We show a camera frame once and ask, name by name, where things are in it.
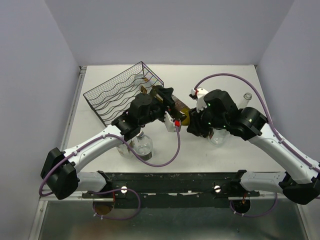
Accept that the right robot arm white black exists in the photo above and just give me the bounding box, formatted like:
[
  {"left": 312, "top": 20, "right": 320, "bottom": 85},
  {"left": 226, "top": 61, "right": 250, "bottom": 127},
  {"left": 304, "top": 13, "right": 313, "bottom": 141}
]
[{"left": 187, "top": 88, "right": 320, "bottom": 205}]

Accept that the clear square bottle black label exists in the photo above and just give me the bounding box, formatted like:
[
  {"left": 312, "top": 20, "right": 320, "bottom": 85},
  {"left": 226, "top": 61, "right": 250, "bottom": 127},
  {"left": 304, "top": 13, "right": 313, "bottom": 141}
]
[{"left": 133, "top": 74, "right": 155, "bottom": 94}]

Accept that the round clear flask bottle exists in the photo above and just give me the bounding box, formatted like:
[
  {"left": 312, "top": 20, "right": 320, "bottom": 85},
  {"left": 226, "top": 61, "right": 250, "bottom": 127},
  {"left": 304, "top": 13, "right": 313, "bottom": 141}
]
[{"left": 208, "top": 128, "right": 231, "bottom": 147}]

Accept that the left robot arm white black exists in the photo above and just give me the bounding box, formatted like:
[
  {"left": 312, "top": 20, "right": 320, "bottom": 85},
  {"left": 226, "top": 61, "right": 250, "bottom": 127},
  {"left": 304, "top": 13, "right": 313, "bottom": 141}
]
[{"left": 38, "top": 85, "right": 179, "bottom": 200}]

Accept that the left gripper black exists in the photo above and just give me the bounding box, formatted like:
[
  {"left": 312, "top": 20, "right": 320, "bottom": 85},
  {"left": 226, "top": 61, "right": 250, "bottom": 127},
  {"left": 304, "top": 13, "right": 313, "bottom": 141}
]
[{"left": 139, "top": 88, "right": 175, "bottom": 127}]

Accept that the square clear bottle dark cap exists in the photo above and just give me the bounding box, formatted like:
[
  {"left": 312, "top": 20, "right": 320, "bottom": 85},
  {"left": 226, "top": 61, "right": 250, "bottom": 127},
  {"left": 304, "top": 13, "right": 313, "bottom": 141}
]
[{"left": 116, "top": 139, "right": 134, "bottom": 159}]

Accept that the round clear bottle silver cap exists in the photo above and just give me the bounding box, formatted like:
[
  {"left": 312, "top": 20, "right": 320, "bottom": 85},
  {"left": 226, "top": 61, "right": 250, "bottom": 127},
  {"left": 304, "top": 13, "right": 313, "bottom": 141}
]
[{"left": 133, "top": 131, "right": 153, "bottom": 161}]

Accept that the olive green wine bottle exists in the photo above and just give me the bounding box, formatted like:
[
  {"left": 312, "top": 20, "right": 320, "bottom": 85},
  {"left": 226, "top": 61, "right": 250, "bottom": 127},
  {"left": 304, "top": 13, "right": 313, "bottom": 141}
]
[{"left": 149, "top": 85, "right": 191, "bottom": 126}]

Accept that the black wire wine rack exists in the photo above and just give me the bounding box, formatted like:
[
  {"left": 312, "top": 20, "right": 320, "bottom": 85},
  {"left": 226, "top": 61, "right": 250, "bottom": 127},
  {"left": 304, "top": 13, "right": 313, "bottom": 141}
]
[{"left": 83, "top": 61, "right": 164, "bottom": 127}]

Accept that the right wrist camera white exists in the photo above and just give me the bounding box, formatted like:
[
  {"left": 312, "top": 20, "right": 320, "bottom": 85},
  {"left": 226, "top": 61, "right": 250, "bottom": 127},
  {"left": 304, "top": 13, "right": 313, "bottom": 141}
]
[{"left": 189, "top": 87, "right": 209, "bottom": 113}]

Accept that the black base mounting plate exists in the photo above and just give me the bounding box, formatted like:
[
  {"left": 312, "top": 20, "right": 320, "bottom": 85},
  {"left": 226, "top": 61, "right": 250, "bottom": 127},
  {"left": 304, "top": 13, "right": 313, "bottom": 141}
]
[{"left": 74, "top": 171, "right": 293, "bottom": 210}]

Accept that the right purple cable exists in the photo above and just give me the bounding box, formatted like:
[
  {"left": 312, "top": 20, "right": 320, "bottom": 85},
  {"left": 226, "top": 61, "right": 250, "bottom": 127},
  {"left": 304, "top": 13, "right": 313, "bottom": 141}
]
[{"left": 193, "top": 72, "right": 320, "bottom": 173}]

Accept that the tall clear frosted bottle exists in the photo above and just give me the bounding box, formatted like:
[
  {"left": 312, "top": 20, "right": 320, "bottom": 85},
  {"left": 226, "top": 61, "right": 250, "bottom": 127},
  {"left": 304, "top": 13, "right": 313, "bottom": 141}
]
[{"left": 238, "top": 92, "right": 252, "bottom": 109}]

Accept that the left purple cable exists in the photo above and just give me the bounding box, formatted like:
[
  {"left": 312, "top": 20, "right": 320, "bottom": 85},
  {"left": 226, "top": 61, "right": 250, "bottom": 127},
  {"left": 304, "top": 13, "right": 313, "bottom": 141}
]
[{"left": 38, "top": 127, "right": 181, "bottom": 196}]

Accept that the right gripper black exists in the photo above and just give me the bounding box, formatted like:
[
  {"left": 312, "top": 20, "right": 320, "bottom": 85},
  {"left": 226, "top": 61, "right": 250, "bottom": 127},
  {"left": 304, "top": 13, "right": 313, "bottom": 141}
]
[{"left": 186, "top": 102, "right": 228, "bottom": 137}]

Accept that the purple cable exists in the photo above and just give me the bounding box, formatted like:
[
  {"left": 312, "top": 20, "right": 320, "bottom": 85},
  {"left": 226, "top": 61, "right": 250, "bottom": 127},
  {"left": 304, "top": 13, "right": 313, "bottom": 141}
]
[
  {"left": 193, "top": 72, "right": 320, "bottom": 173},
  {"left": 38, "top": 127, "right": 181, "bottom": 196}
]

